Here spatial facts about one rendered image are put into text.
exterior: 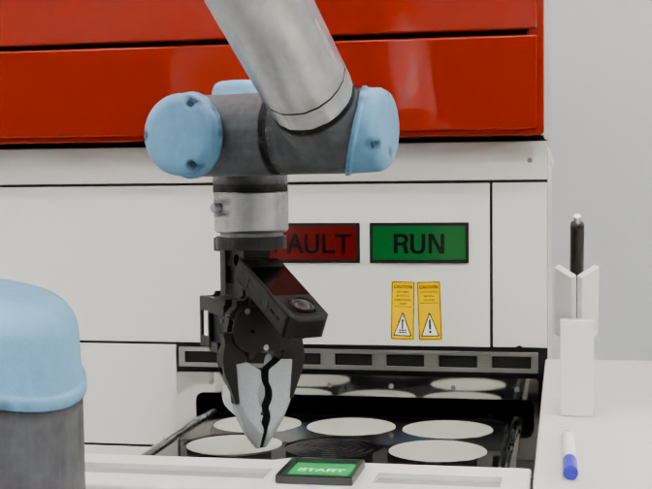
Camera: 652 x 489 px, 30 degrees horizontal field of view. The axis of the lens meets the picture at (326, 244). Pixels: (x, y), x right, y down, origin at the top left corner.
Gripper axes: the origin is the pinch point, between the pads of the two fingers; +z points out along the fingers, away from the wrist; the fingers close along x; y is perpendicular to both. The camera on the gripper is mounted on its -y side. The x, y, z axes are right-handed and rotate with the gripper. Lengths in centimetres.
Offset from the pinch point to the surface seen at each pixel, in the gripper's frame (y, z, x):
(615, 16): 105, -63, -147
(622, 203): 104, -19, -148
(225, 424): 16.8, 2.1, -3.8
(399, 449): -4.6, 2.1, -13.2
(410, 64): 8.4, -38.5, -23.8
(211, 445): 7.2, 2.0, 2.4
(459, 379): 7.8, -1.8, -30.0
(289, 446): 2.9, 2.1, -4.5
